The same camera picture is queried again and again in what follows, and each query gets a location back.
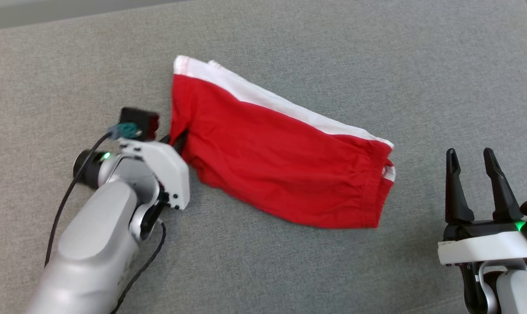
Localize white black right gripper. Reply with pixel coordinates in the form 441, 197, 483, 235
437, 148, 527, 266

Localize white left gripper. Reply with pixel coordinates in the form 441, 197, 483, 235
116, 130, 191, 211

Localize red shorts with white stripe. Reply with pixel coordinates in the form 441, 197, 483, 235
170, 55, 396, 229

